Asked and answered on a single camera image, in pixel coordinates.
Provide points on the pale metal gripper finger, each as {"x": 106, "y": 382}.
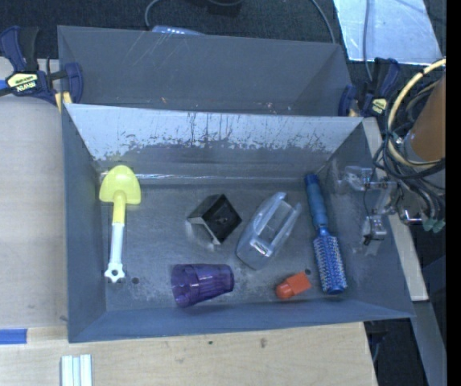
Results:
{"x": 356, "y": 177}
{"x": 375, "y": 229}

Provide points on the blue round hairbrush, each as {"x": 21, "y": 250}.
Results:
{"x": 328, "y": 259}

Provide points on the orange bottle cap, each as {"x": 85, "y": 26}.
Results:
{"x": 292, "y": 286}

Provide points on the clear plastic container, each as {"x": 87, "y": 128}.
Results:
{"x": 268, "y": 231}

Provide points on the black cube box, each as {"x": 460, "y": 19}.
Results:
{"x": 220, "y": 215}

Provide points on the grey metal bin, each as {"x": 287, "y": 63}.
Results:
{"x": 214, "y": 75}

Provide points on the purple plastic cup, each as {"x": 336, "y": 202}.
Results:
{"x": 202, "y": 284}

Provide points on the yellow and white toy shovel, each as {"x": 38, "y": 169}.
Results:
{"x": 119, "y": 185}

